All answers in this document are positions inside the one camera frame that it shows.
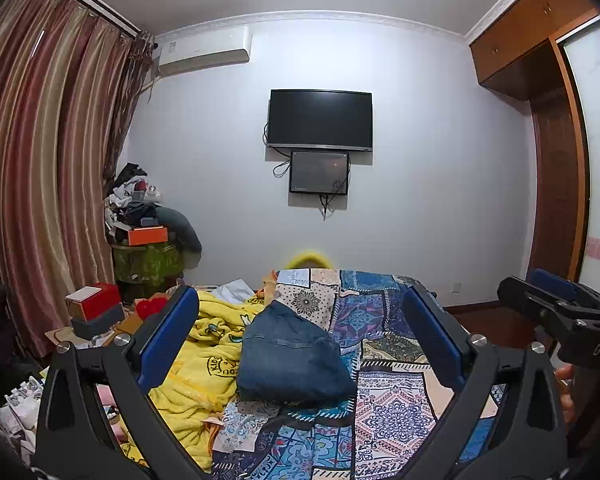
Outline cardboard piece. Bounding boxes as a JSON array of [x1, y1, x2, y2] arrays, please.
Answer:
[[44, 326, 92, 350]]

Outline wooden wardrobe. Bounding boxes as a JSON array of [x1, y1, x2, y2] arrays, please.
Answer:
[[467, 0, 600, 306]]

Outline dark grey cushion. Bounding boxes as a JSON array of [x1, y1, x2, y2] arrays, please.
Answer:
[[155, 205, 204, 267]]

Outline orange box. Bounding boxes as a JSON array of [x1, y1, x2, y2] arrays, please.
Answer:
[[126, 226, 170, 247]]

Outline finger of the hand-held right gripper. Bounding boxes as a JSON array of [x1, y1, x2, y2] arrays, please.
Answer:
[[497, 275, 588, 338], [527, 268, 600, 311]]

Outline green covered cabinet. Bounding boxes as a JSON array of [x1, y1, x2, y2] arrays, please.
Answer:
[[111, 241, 187, 292]]

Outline pile of clothes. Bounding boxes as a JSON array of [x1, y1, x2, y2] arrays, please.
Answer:
[[102, 162, 164, 231]]

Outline blue denim jeans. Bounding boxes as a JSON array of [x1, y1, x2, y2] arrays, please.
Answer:
[[236, 300, 357, 408]]

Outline curtain rod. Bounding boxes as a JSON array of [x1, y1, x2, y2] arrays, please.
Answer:
[[30, 0, 145, 40]]

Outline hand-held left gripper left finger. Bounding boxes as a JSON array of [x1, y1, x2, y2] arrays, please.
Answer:
[[30, 285, 216, 480]]

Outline small black wall monitor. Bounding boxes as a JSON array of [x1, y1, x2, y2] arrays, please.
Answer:
[[288, 149, 351, 196]]

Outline blue patchwork bedspread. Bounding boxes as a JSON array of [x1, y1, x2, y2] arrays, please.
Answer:
[[212, 267, 511, 480]]

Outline white printed cloth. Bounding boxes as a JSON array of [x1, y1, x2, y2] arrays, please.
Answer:
[[0, 367, 48, 463]]

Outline yellow round object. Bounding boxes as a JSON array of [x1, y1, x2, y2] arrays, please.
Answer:
[[284, 248, 332, 271]]

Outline white air conditioner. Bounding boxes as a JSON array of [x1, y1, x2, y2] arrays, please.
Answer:
[[152, 26, 254, 79]]

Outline dark grey box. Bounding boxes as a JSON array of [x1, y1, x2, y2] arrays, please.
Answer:
[[71, 305, 126, 339]]

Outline black wall television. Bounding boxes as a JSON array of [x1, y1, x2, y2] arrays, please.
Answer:
[[267, 88, 374, 154]]

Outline person's right hand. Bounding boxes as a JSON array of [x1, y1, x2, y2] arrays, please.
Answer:
[[552, 364, 577, 427]]

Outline red box with white lid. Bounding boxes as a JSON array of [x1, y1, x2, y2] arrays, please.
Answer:
[[64, 282, 122, 322]]

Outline red plush toy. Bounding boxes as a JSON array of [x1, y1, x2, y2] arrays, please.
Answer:
[[135, 297, 170, 322]]

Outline striped curtain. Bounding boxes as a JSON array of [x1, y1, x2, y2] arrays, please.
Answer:
[[0, 0, 155, 361]]

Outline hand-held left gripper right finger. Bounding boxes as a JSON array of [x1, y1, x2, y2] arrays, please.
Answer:
[[392, 284, 573, 480]]

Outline yellow cartoon blanket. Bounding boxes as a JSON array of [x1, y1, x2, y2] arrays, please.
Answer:
[[120, 285, 281, 473]]

